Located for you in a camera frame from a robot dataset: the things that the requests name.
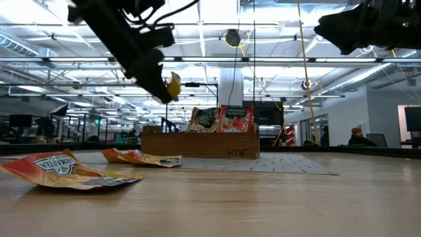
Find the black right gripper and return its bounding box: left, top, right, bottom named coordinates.
left=314, top=0, right=421, bottom=56

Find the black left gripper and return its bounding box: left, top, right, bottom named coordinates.
left=82, top=6, right=176, bottom=105

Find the orange mango tea packet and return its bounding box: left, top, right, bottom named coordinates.
left=101, top=147, right=182, bottom=168
left=166, top=71, right=182, bottom=102
left=0, top=148, right=145, bottom=190

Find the beige tea packet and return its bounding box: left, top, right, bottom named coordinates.
left=187, top=107, right=220, bottom=134

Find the wooden compartment tea box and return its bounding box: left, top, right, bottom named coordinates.
left=141, top=123, right=260, bottom=161

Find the red strawberry tea packet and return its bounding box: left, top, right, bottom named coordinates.
left=216, top=104, right=255, bottom=134

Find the person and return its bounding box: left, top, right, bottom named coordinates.
left=347, top=127, right=378, bottom=147

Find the black monitor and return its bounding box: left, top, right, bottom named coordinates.
left=404, top=106, right=421, bottom=132

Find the grey office chair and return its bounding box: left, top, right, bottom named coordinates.
left=366, top=133, right=387, bottom=147

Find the large black screen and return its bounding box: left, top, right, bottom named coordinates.
left=255, top=100, right=284, bottom=126

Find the small dark monitor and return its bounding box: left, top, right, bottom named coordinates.
left=9, top=114, right=33, bottom=128

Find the grey woven placemat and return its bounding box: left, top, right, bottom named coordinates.
left=179, top=153, right=338, bottom=175

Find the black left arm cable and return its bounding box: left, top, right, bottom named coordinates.
left=121, top=0, right=201, bottom=30

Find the yellow hanging cable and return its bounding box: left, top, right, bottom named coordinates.
left=295, top=0, right=320, bottom=145

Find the black ceiling cable reel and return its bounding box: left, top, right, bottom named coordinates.
left=225, top=28, right=241, bottom=47

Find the red white striped post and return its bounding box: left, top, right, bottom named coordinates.
left=285, top=124, right=296, bottom=147

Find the black aluminium table frame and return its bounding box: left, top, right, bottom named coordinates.
left=0, top=142, right=421, bottom=159

